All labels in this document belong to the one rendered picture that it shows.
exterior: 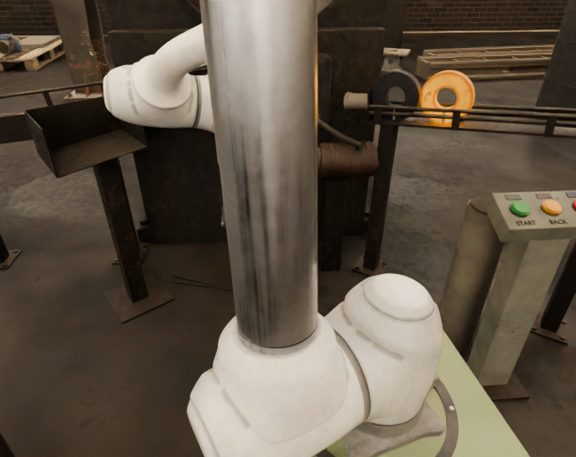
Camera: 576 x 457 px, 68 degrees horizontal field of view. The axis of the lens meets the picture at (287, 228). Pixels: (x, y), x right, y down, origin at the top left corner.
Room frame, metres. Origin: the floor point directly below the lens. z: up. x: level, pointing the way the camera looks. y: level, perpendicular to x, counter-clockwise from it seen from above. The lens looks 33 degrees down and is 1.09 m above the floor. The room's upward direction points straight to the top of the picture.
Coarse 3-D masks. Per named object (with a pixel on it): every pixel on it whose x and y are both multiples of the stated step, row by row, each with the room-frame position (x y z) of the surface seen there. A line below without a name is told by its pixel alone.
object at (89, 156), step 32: (32, 128) 1.15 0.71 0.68; (64, 128) 1.25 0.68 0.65; (96, 128) 1.30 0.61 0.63; (128, 128) 1.30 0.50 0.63; (64, 160) 1.13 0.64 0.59; (96, 160) 1.12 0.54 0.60; (128, 224) 1.20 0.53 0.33; (128, 256) 1.18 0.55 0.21; (128, 288) 1.18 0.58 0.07; (160, 288) 1.25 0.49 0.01; (128, 320) 1.08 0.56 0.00
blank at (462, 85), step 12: (444, 72) 1.30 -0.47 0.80; (456, 72) 1.30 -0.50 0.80; (432, 84) 1.32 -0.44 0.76; (444, 84) 1.30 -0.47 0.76; (456, 84) 1.28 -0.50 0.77; (468, 84) 1.26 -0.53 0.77; (420, 96) 1.33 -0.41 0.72; (432, 96) 1.31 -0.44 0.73; (468, 96) 1.26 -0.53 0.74; (456, 108) 1.27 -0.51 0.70; (468, 108) 1.25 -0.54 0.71; (432, 120) 1.31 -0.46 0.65; (444, 120) 1.29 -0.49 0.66
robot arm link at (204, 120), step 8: (200, 80) 0.84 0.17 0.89; (208, 80) 0.85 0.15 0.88; (200, 88) 0.82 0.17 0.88; (208, 88) 0.83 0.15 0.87; (200, 96) 0.81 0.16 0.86; (208, 96) 0.82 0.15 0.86; (200, 104) 0.81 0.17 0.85; (208, 104) 0.81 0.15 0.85; (200, 112) 0.81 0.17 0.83; (208, 112) 0.81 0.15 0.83; (200, 120) 0.81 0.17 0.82; (208, 120) 0.81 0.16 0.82; (200, 128) 0.83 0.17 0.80; (208, 128) 0.82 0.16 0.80
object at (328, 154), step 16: (320, 144) 1.41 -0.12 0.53; (336, 144) 1.41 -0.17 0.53; (368, 144) 1.41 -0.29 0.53; (320, 160) 1.36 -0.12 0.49; (336, 160) 1.35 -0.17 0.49; (352, 160) 1.36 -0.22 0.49; (368, 160) 1.36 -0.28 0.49; (320, 176) 1.37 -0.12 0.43; (336, 176) 1.37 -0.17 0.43; (352, 176) 1.37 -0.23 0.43; (368, 176) 1.38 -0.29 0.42; (336, 192) 1.36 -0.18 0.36; (320, 208) 1.44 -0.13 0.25; (336, 208) 1.36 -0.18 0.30; (320, 224) 1.42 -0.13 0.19; (336, 224) 1.36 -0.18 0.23; (320, 240) 1.40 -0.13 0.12; (336, 240) 1.36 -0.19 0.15; (320, 256) 1.39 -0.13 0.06; (336, 256) 1.36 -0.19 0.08
